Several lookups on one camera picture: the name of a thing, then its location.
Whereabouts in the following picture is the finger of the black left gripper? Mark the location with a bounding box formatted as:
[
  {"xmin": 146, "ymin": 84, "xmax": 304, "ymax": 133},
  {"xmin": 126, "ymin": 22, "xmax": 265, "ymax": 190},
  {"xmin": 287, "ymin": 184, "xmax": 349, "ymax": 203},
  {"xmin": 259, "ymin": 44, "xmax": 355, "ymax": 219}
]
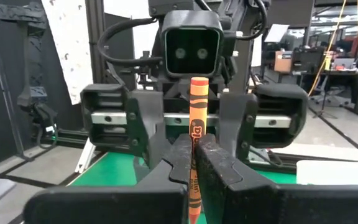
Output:
[
  {"xmin": 218, "ymin": 92, "xmax": 259, "ymax": 160},
  {"xmin": 126, "ymin": 90, "xmax": 173, "ymax": 170}
]

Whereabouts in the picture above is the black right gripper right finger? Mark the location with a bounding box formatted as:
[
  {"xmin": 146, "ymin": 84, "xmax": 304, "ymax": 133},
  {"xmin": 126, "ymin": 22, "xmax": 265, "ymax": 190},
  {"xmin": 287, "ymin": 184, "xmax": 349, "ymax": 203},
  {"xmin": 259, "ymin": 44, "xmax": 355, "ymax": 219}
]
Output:
[{"xmin": 193, "ymin": 133, "xmax": 358, "ymax": 224}]

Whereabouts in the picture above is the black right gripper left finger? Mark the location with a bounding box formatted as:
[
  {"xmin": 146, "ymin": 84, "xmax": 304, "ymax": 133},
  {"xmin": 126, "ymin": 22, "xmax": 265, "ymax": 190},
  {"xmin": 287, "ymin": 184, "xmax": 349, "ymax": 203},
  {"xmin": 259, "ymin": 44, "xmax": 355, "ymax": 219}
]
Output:
[{"xmin": 22, "ymin": 133, "xmax": 195, "ymax": 224}]

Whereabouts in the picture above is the orange crayon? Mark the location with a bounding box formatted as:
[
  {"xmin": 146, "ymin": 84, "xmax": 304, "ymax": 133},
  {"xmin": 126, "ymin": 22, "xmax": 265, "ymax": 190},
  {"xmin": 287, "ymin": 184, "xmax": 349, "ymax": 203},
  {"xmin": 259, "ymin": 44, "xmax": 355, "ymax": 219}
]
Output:
[{"xmin": 187, "ymin": 77, "xmax": 210, "ymax": 224}]

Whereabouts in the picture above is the green table mat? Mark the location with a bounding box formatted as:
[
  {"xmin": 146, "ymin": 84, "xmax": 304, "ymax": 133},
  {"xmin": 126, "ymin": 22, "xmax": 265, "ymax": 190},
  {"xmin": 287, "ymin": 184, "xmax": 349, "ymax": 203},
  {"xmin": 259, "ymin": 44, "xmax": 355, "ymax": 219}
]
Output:
[{"xmin": 69, "ymin": 151, "xmax": 298, "ymax": 224}]

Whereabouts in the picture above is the black box with green light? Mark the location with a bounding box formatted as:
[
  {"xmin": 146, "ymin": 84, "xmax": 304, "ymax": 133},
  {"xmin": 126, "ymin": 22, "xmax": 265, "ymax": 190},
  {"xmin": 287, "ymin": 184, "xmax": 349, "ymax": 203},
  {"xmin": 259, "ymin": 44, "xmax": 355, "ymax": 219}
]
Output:
[{"xmin": 29, "ymin": 102, "xmax": 58, "ymax": 149}]

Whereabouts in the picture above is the white spotted sheet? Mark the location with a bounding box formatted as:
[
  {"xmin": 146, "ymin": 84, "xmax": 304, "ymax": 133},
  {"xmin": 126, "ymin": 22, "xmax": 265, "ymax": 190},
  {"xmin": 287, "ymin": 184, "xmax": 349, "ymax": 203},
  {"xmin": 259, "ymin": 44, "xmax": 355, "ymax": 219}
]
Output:
[{"xmin": 40, "ymin": 0, "xmax": 94, "ymax": 106}]

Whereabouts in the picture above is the cardboard box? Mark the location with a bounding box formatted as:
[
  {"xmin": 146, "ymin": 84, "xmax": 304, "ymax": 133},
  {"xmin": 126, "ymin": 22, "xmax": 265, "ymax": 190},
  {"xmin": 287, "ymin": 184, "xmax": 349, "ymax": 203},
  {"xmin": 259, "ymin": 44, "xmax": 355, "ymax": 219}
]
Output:
[{"xmin": 273, "ymin": 50, "xmax": 293, "ymax": 74}]

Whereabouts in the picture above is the white paper sign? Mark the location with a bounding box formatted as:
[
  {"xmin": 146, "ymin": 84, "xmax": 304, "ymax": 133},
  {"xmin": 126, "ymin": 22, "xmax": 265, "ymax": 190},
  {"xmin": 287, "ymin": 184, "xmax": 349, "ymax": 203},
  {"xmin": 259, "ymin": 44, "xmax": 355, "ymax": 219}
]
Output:
[{"xmin": 264, "ymin": 24, "xmax": 290, "ymax": 44}]

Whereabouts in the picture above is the white plastic bin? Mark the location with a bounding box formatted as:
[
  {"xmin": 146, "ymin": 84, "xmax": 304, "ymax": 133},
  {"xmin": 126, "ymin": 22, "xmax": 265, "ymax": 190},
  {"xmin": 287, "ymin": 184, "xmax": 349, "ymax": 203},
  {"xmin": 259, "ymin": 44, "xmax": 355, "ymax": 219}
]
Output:
[{"xmin": 296, "ymin": 159, "xmax": 358, "ymax": 186}]

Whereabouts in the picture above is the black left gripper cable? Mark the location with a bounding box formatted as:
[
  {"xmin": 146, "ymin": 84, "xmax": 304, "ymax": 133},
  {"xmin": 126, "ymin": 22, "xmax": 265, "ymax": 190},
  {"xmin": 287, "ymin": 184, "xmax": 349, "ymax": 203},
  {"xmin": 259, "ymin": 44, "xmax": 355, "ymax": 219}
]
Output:
[{"xmin": 97, "ymin": 17, "xmax": 165, "ymax": 67}]

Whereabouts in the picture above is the white angled bracket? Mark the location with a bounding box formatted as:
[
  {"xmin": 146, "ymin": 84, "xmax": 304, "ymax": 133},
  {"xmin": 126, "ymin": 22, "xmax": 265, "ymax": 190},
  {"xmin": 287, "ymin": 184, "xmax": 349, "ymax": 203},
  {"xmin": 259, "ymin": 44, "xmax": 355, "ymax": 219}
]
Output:
[{"xmin": 74, "ymin": 136, "xmax": 98, "ymax": 174}]

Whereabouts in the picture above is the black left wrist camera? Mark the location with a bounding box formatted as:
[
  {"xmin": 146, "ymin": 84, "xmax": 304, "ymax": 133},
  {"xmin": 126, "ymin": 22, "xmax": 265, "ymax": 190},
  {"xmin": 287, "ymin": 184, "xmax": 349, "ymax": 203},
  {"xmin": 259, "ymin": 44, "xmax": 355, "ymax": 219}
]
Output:
[{"xmin": 160, "ymin": 10, "xmax": 225, "ymax": 79}]

